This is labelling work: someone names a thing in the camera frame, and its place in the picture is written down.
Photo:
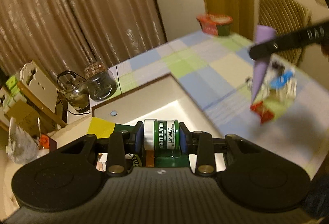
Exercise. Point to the glass kettle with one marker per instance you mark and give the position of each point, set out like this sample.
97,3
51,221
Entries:
74,92

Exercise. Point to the dark glass jar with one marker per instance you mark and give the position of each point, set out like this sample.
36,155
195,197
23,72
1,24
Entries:
100,82

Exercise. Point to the dark wooden tray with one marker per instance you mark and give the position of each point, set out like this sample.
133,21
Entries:
45,142

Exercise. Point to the white carved chair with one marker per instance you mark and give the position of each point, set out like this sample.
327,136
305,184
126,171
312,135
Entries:
37,87

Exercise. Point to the brown curtain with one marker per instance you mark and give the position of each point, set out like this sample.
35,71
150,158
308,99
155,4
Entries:
70,34

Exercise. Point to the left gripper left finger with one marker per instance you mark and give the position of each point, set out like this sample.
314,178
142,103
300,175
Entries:
124,148

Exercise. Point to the red instant noodle bowl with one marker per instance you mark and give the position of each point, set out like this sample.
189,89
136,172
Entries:
215,24

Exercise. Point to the purple cream tube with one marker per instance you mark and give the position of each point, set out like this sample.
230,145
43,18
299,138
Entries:
262,34

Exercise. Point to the red snack packet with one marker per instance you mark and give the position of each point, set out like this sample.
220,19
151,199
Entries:
262,111

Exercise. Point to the crumpled silver foil bag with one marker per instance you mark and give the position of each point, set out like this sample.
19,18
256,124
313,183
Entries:
21,148

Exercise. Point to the checked tablecloth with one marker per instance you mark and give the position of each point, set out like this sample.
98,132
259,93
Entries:
213,71

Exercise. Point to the cardboard box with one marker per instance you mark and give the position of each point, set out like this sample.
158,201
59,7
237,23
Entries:
30,119

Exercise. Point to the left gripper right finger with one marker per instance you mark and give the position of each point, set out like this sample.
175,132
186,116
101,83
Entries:
200,144

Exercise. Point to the blue toothpaste tube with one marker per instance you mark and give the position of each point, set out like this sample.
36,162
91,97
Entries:
280,81

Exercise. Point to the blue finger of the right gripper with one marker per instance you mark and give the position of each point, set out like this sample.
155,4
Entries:
298,39

